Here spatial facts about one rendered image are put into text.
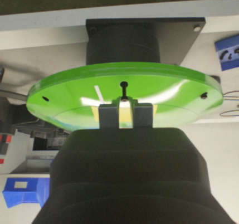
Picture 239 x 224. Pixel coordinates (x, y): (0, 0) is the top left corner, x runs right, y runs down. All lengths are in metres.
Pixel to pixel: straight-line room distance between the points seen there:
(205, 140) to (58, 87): 1.18
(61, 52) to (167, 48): 0.22
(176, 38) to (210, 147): 1.03
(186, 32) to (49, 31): 0.24
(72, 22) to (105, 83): 0.19
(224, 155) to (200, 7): 1.10
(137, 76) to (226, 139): 1.22
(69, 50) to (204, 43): 0.28
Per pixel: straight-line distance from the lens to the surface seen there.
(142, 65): 0.17
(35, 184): 1.13
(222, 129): 1.35
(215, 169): 1.31
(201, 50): 0.42
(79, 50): 0.39
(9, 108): 0.62
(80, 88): 0.18
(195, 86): 0.20
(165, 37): 0.34
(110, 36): 0.30
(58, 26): 0.34
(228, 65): 0.49
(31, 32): 0.37
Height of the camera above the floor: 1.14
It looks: 18 degrees down
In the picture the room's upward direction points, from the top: 179 degrees clockwise
